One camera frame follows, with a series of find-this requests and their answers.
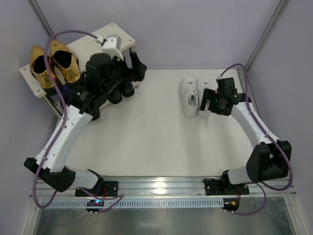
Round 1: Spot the left black controller board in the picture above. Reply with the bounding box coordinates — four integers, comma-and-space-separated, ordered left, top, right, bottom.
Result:
86, 199, 104, 215

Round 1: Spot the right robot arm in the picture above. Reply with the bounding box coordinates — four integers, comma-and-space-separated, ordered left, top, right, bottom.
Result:
200, 77, 291, 193

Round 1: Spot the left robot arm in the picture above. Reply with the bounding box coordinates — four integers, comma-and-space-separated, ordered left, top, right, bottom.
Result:
24, 51, 147, 194

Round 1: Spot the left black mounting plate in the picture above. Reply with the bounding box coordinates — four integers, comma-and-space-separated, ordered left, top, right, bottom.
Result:
85, 180, 118, 197

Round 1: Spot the white sneaker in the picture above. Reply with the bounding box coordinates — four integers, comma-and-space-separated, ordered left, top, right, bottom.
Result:
196, 77, 210, 118
179, 77, 199, 118

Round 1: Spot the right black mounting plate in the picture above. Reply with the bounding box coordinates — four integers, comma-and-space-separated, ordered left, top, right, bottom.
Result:
203, 178, 249, 196

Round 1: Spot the left aluminium frame post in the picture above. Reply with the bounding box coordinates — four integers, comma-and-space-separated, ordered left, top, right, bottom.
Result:
28, 0, 55, 49

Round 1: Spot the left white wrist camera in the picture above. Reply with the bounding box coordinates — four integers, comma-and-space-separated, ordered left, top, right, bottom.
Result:
95, 37, 124, 61

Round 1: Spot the slotted grey cable duct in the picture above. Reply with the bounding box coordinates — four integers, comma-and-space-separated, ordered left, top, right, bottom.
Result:
48, 197, 224, 209

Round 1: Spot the right black controller board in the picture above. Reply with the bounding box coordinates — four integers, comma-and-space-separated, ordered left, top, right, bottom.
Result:
222, 200, 240, 214

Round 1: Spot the black mounting plate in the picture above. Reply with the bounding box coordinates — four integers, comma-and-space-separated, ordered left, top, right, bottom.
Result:
203, 178, 249, 196
85, 180, 118, 197

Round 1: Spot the black controller board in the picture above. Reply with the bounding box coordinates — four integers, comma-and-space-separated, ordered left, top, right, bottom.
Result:
86, 199, 104, 215
222, 200, 240, 214

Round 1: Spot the right aluminium frame post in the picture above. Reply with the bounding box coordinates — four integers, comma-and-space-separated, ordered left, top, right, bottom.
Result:
245, 0, 290, 71

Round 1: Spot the gold loafer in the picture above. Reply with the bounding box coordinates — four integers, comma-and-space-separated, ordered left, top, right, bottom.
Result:
49, 39, 82, 86
30, 45, 57, 96

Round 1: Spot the right aluminium floor rail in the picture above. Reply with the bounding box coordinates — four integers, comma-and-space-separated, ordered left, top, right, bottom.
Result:
236, 68, 271, 147

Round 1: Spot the aluminium frame post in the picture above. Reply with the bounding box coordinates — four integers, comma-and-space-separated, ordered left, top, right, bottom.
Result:
245, 0, 290, 71
28, 0, 55, 49

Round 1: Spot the purple loafer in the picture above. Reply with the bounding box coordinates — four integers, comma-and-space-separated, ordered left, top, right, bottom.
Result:
61, 84, 72, 103

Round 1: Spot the black loafer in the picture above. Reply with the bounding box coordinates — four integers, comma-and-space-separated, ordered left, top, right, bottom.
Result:
119, 82, 134, 97
107, 87, 122, 104

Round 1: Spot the white two-tier shoe shelf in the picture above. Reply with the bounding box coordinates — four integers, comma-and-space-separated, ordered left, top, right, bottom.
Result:
20, 23, 135, 118

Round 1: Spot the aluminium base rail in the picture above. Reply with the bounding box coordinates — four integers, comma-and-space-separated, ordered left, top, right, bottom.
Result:
36, 176, 297, 198

